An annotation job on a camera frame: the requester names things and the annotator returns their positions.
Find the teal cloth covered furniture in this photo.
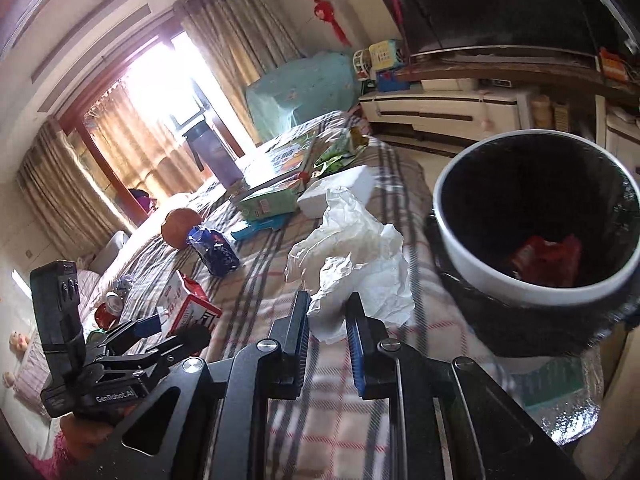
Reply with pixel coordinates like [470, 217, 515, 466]
[245, 51, 361, 143]

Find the red crushed drink can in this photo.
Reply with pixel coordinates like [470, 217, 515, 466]
[94, 292, 124, 330]

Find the black phone on gripper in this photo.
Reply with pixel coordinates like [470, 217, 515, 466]
[29, 260, 86, 387]

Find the red apple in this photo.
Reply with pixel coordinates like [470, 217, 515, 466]
[160, 207, 203, 250]

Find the plaid checkered table cloth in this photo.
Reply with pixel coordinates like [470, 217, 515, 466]
[88, 139, 515, 479]

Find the white tissue paper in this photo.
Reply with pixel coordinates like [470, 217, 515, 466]
[285, 191, 414, 344]

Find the crumpled silver foil wrapper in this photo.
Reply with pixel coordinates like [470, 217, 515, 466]
[112, 274, 134, 301]

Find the beige curtain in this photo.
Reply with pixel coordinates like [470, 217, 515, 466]
[16, 117, 134, 260]
[174, 0, 303, 145]

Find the white tv cabinet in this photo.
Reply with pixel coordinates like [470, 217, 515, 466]
[360, 84, 639, 177]

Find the white foam block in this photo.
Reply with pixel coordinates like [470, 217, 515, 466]
[297, 165, 375, 219]

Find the left beige curtain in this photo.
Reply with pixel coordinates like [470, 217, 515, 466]
[16, 117, 134, 260]

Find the blue plastic snack wrapper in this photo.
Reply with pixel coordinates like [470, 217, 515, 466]
[186, 224, 240, 278]

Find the right beige curtain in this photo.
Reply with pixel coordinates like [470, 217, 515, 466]
[174, 0, 303, 145]

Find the red white 1928 carton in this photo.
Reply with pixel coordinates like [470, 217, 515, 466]
[156, 271, 222, 337]

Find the black flat screen television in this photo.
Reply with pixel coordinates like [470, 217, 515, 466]
[383, 0, 639, 56]

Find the green snack wrapper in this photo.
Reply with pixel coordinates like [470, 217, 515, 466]
[314, 127, 370, 178]

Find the person's left hand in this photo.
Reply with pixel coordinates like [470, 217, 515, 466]
[60, 414, 114, 460]

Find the green milk carton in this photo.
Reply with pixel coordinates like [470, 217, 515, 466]
[238, 178, 306, 221]

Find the purple water bottle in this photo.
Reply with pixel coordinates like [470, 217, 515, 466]
[182, 120, 243, 190]

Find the red snack bag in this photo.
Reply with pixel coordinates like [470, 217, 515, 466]
[509, 235, 582, 288]

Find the white round trash bin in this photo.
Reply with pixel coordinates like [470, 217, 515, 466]
[433, 129, 639, 307]

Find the children's picture book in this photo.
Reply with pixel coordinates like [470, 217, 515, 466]
[243, 126, 320, 191]

